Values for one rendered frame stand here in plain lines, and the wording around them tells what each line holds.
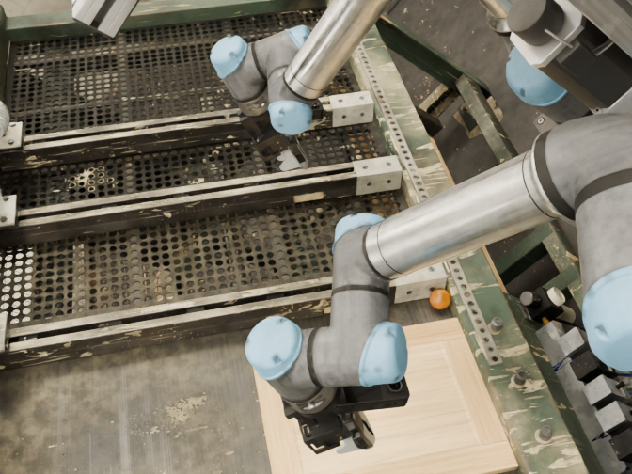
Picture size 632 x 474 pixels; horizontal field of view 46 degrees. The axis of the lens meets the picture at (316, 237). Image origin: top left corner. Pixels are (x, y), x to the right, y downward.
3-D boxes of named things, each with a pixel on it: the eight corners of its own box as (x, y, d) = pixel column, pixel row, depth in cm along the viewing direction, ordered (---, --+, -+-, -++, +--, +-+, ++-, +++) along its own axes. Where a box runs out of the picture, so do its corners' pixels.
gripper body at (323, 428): (308, 413, 115) (276, 380, 106) (358, 393, 114) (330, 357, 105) (319, 458, 110) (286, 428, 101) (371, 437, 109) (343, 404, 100)
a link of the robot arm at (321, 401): (321, 343, 102) (334, 394, 97) (332, 358, 105) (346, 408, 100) (272, 364, 103) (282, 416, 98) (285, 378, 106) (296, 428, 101)
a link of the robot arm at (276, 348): (296, 366, 88) (233, 370, 91) (329, 403, 96) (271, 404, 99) (306, 308, 92) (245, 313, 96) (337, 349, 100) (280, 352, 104)
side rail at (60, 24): (326, 21, 271) (326, -7, 262) (15, 57, 256) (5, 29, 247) (322, 9, 276) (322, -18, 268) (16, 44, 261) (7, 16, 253)
